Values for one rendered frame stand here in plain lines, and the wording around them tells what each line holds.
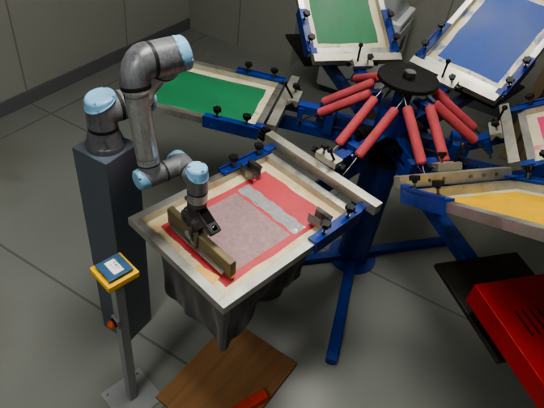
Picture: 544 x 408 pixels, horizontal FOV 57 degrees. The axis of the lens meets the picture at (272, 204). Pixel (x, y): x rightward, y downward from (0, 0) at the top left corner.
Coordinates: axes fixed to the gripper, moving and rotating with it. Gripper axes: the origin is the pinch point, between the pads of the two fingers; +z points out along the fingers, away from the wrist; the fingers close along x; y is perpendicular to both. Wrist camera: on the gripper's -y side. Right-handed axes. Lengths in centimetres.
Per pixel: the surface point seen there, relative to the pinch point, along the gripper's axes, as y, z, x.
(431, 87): -13, -33, -133
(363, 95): 13, -22, -115
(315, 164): 3, -5, -70
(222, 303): -26.6, 1.9, 11.7
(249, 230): -3.5, 4.6, -23.5
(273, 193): 7.3, 4.1, -48.4
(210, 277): -12.6, 5.1, 4.9
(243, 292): -27.7, 1.8, 2.7
